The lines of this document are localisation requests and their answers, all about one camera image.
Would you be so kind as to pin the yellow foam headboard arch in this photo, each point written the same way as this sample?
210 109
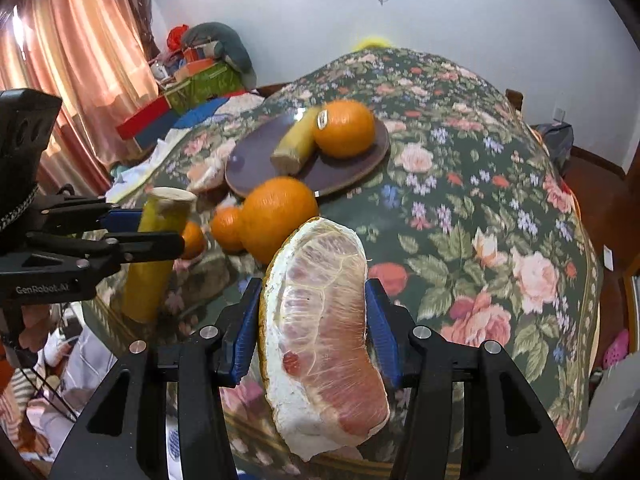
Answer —
372 43

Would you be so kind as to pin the floral green blanket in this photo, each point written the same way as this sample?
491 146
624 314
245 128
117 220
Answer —
466 222

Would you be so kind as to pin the red box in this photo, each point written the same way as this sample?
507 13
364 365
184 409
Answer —
143 117

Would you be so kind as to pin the blue patchwork quilt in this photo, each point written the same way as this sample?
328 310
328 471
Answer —
218 109

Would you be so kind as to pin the pink curtain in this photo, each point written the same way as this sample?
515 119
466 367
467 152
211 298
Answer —
94 55

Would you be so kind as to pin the large plain orange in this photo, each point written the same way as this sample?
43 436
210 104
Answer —
271 213

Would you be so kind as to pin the small mandarin orange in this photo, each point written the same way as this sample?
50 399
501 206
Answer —
224 227
194 241

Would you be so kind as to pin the large orange with sticker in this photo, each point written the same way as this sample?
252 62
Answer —
344 129

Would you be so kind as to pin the peeled pink pomelo segment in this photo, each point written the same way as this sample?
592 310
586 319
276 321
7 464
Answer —
209 174

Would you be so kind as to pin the grey bag on floor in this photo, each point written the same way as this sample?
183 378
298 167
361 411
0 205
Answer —
559 140

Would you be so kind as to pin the yellow banana piece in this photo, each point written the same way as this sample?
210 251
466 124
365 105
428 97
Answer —
297 145
164 217

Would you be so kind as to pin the grey plush toy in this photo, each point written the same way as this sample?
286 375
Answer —
225 44

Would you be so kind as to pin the green gift box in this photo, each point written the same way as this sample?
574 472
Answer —
213 82

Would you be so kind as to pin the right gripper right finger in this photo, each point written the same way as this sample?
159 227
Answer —
507 433

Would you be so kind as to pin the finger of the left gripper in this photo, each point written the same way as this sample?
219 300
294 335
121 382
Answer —
130 248
125 219

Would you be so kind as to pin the pomelo wedge with rind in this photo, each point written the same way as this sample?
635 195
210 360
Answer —
323 389

